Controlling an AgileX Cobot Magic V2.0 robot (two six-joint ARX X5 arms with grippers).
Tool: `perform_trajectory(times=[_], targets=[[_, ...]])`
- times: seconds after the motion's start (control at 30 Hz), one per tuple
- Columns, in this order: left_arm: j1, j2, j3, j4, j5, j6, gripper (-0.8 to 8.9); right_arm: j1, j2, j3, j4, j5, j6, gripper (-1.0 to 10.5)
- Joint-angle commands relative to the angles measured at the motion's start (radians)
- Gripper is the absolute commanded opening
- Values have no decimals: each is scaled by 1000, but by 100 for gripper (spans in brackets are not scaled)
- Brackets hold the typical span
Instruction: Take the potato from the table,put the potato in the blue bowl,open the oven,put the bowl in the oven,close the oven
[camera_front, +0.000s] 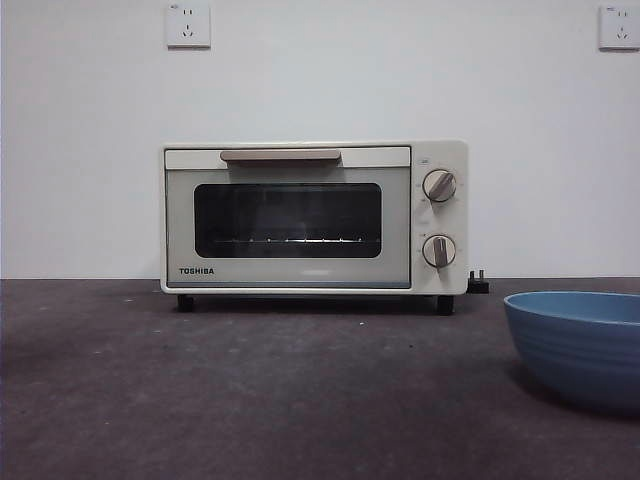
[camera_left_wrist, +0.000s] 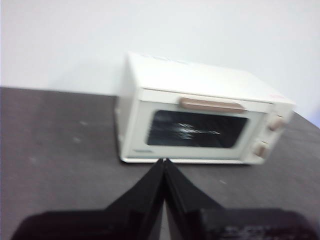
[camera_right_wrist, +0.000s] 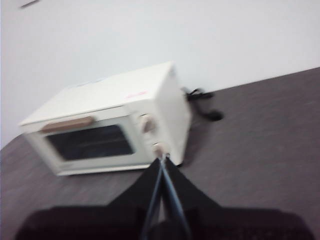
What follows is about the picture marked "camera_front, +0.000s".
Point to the blue ribbed bowl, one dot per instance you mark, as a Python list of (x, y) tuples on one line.
[(575, 360)]

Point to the cream oven knob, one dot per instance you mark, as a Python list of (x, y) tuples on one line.
[(439, 186), (439, 250)]

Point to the cream Toshiba toaster oven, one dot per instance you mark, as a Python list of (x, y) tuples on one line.
[(440, 150)]

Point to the black power plug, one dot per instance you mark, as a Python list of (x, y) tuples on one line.
[(479, 285)]

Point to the white wall socket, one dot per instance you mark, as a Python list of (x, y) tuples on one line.
[(188, 25), (620, 27)]

